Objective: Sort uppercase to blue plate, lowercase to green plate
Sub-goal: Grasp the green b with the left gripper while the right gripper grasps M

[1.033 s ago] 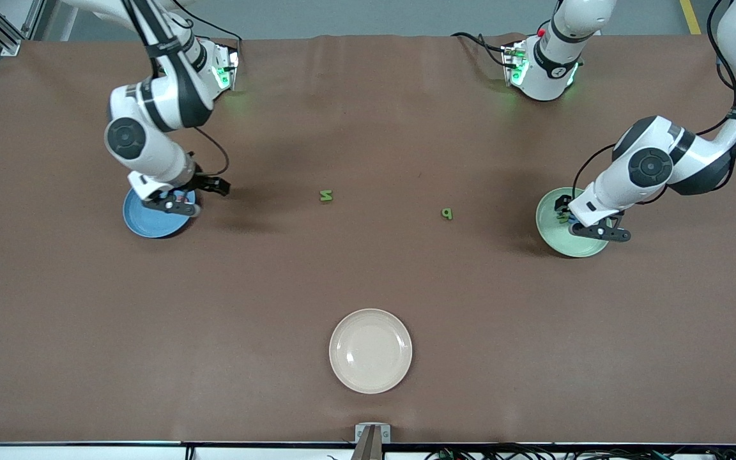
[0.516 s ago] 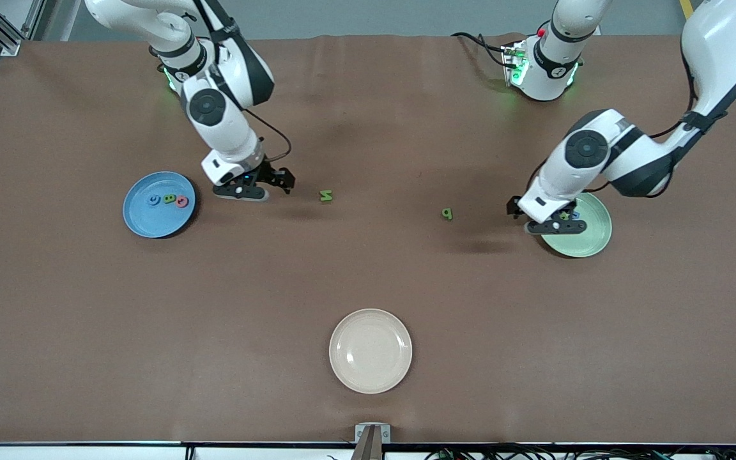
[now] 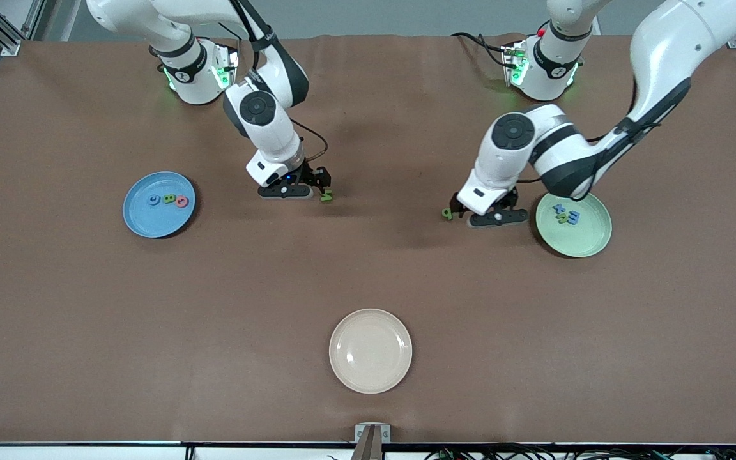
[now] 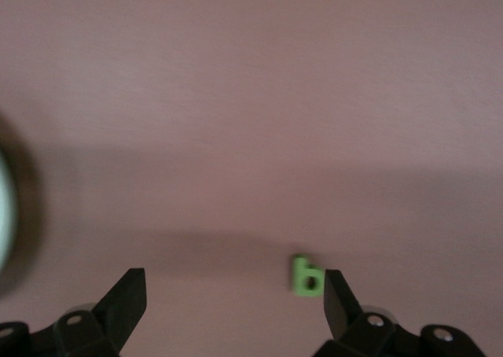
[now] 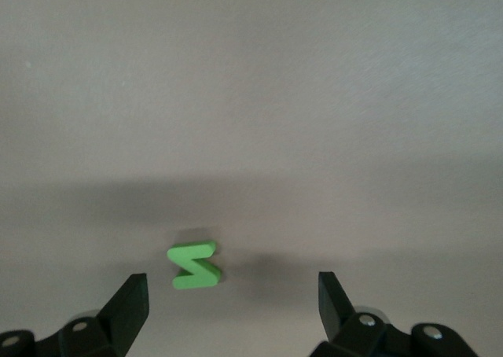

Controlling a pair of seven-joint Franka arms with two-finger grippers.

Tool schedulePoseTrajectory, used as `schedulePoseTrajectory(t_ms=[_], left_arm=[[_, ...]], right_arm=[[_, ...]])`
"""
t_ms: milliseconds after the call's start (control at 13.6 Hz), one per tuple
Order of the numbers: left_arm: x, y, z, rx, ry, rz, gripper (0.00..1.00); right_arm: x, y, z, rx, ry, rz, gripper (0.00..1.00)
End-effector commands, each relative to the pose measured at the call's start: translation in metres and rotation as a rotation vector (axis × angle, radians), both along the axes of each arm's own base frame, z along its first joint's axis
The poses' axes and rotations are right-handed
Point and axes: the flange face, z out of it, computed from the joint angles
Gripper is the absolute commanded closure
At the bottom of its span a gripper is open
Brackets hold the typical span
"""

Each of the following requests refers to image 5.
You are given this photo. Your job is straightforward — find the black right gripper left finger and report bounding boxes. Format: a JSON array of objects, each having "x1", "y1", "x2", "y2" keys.
[{"x1": 0, "y1": 273, "x2": 150, "y2": 357}]

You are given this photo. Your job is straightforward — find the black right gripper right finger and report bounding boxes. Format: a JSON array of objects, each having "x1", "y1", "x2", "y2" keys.
[{"x1": 312, "y1": 271, "x2": 479, "y2": 357}]

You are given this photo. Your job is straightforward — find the green letter N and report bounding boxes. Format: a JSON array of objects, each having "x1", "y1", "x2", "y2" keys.
[{"x1": 167, "y1": 241, "x2": 223, "y2": 290}]

